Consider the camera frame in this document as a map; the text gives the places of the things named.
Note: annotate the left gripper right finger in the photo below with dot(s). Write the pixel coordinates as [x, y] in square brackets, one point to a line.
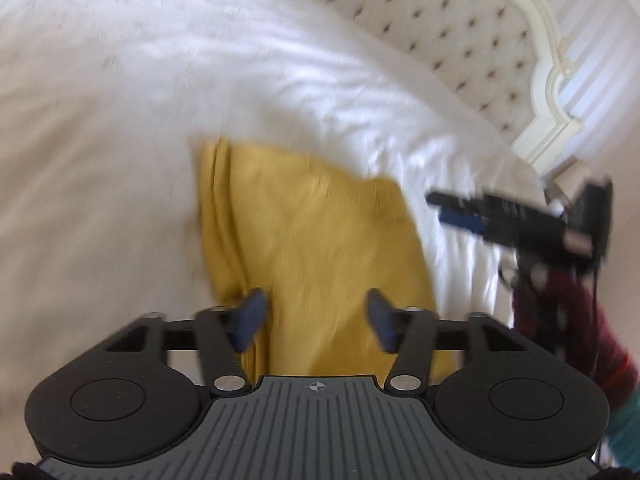
[409, 335]

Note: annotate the cream tufted headboard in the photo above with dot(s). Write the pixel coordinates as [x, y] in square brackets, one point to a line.
[506, 59]

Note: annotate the yellow knit sweater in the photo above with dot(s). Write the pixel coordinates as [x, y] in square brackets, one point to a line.
[315, 239]

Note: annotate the white embroidered bedspread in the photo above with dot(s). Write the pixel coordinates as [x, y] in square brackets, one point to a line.
[103, 105]

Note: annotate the dark red gloved hand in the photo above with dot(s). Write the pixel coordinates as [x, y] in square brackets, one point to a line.
[558, 306]

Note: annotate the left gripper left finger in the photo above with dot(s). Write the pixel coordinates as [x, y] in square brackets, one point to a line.
[222, 335]

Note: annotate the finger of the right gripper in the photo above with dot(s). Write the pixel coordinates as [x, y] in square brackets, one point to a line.
[447, 201]
[471, 221]

